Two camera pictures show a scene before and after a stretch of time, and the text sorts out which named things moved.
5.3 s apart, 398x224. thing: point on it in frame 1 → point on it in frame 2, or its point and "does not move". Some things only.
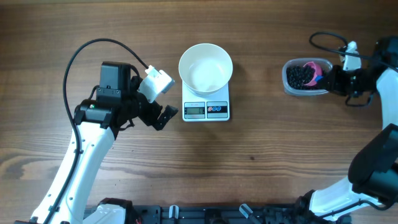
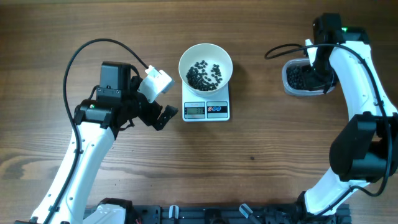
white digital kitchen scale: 212,106 does not move
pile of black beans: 297,76 → 197,78
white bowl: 205,68 does not move
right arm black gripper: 334,85 → 311,83
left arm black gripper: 155,109 does not move
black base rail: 228,214 does not move
